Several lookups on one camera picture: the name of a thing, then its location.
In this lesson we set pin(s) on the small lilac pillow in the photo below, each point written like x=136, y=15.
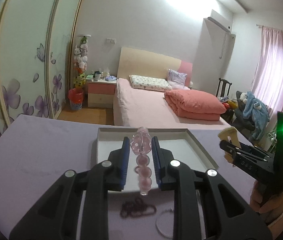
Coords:
x=176, y=79

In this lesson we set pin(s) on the grey shallow tray box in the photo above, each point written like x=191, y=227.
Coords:
x=184, y=146

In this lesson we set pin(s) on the plush toy tower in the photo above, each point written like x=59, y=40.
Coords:
x=80, y=61

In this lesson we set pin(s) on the folded coral duvet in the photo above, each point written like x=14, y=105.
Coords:
x=194, y=104

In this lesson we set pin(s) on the pink beige nightstand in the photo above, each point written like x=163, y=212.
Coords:
x=100, y=93

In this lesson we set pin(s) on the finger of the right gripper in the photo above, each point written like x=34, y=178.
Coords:
x=245, y=149

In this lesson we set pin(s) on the red waste bin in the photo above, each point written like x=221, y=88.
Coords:
x=76, y=96

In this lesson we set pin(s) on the person's right hand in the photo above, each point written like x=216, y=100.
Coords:
x=269, y=210

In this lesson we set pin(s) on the thin silver bangle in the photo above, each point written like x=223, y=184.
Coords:
x=164, y=223

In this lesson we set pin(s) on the white wall socket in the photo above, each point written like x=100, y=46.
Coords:
x=111, y=40

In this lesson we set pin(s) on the cream yellow wristwatch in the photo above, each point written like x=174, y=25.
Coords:
x=229, y=135

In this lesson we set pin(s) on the dark wooden chair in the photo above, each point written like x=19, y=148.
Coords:
x=223, y=88

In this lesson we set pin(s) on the beige pink headboard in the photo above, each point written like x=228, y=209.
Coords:
x=140, y=62

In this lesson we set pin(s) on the floral white pillow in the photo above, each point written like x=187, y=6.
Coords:
x=149, y=83

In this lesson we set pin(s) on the white air conditioner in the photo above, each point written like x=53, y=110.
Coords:
x=213, y=53

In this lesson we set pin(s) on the bed with pink sheet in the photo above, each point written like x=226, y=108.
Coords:
x=145, y=108

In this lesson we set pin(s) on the purple table cloth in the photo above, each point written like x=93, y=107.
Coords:
x=34, y=152

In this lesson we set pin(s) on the floral sliding wardrobe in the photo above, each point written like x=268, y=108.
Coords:
x=36, y=38

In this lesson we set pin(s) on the white mug on nightstand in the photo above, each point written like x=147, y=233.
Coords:
x=97, y=76

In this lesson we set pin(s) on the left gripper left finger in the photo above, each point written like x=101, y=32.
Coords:
x=75, y=206

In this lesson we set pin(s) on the pink window curtain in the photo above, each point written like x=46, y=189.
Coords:
x=267, y=83

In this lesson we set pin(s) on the blue clothes pile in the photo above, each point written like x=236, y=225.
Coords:
x=251, y=114

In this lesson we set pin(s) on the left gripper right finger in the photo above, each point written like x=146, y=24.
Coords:
x=205, y=202

